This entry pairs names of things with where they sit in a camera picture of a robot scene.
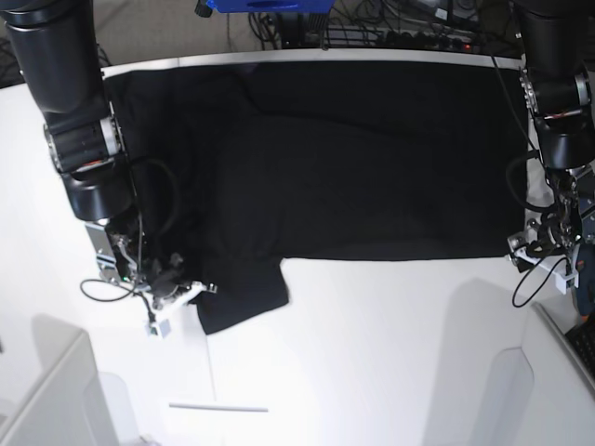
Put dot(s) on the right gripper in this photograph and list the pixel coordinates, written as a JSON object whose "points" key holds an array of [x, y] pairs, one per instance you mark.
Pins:
{"points": [[166, 283]]}

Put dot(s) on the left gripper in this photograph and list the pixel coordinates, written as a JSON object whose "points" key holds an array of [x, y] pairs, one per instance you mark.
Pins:
{"points": [[542, 244]]}

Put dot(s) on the black T-shirt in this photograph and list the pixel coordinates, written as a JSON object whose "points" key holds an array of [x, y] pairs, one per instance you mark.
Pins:
{"points": [[239, 167]]}

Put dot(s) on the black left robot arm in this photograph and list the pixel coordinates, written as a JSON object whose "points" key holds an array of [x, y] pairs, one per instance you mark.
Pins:
{"points": [[558, 95]]}

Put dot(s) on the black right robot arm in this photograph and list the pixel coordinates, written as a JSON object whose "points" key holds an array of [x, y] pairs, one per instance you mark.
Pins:
{"points": [[55, 46]]}

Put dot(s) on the blue glue gun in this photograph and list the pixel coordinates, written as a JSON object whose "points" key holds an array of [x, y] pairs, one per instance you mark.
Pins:
{"points": [[584, 293]]}

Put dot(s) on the black keyboard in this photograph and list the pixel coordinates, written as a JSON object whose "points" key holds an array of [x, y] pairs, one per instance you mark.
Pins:
{"points": [[581, 338]]}

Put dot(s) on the thin white stick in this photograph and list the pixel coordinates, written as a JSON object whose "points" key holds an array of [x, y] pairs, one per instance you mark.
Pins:
{"points": [[217, 407]]}

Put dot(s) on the white monitor stand left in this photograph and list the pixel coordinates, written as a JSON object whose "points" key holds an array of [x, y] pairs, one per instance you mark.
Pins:
{"points": [[66, 405]]}

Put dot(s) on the black power strip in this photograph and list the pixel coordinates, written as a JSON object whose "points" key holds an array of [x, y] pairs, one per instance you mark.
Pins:
{"points": [[410, 40]]}

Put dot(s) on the blue plastic box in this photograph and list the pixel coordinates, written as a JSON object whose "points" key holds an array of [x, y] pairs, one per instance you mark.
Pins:
{"points": [[274, 6]]}

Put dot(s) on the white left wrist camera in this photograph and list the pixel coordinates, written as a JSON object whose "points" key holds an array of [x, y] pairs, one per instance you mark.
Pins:
{"points": [[567, 282]]}

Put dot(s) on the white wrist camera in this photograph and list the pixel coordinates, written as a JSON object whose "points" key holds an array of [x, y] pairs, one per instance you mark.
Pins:
{"points": [[567, 282], [158, 329]]}

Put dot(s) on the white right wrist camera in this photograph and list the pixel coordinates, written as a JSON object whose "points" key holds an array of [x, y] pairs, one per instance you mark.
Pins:
{"points": [[158, 329]]}

